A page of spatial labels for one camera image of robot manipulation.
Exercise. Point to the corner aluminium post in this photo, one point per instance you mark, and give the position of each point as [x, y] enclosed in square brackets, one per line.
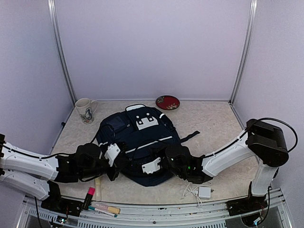
[245, 50]
[60, 50]

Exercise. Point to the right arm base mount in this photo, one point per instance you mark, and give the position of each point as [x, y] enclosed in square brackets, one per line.
[247, 204]

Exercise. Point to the left corner aluminium post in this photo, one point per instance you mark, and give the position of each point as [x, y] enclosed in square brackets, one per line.
[60, 50]

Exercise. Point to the yellow highlighter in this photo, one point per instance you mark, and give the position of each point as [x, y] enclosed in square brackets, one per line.
[98, 192]

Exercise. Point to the white charger adapter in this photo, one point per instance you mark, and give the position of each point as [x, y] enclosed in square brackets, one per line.
[204, 192]

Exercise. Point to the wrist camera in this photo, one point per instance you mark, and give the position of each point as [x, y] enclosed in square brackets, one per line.
[152, 167]
[115, 151]

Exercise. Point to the navy blue backpack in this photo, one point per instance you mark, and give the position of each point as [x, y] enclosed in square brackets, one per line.
[140, 127]

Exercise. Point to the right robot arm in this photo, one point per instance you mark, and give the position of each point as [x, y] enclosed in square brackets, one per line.
[259, 139]

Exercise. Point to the right corner aluminium post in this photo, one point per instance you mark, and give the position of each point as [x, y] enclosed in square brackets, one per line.
[245, 50]

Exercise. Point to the metal frame rail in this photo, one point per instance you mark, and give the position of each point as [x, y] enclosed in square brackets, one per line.
[212, 214]

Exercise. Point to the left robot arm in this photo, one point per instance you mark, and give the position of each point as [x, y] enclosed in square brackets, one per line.
[39, 175]

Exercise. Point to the pink black highlighter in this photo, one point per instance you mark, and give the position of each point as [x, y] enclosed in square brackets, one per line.
[88, 198]

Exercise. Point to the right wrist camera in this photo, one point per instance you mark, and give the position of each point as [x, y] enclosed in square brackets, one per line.
[152, 167]

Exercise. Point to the red floral plate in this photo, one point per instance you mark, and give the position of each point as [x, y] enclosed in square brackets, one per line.
[167, 102]

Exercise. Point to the teal pen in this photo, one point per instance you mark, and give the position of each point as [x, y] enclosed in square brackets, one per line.
[101, 211]

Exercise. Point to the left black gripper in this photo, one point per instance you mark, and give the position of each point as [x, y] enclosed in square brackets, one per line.
[118, 166]

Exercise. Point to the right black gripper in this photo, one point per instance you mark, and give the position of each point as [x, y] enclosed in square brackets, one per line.
[155, 152]

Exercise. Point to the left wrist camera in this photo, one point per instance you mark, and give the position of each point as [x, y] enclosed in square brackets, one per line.
[115, 151]

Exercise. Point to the white paper cup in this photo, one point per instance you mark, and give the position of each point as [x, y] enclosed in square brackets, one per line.
[86, 108]

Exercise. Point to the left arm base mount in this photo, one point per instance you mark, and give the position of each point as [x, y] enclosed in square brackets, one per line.
[56, 203]

